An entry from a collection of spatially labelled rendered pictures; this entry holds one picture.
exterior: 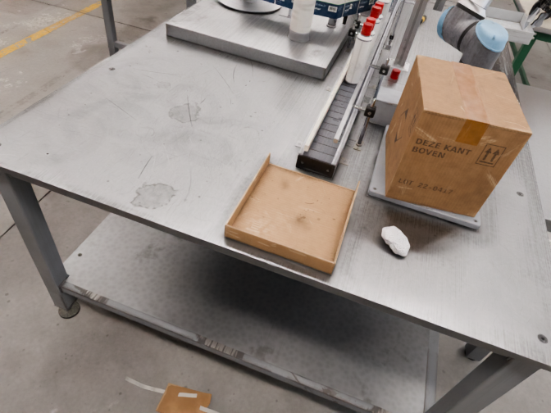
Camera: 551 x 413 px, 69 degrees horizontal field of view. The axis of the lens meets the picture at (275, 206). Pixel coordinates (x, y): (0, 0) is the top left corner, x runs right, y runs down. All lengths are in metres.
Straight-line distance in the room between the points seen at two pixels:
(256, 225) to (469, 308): 0.51
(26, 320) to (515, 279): 1.69
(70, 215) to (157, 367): 0.91
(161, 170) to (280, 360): 0.76
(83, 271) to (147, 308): 0.30
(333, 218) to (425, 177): 0.25
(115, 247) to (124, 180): 0.69
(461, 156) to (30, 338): 1.61
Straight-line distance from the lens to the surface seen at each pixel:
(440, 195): 1.12
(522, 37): 2.16
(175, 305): 1.56
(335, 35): 1.90
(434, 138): 1.01
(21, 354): 1.84
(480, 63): 1.70
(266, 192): 1.06
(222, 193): 1.04
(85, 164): 1.16
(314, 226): 1.00
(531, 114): 1.89
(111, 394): 1.69
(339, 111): 1.35
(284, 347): 1.49
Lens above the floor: 1.55
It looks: 45 degrees down
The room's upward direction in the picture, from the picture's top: 10 degrees clockwise
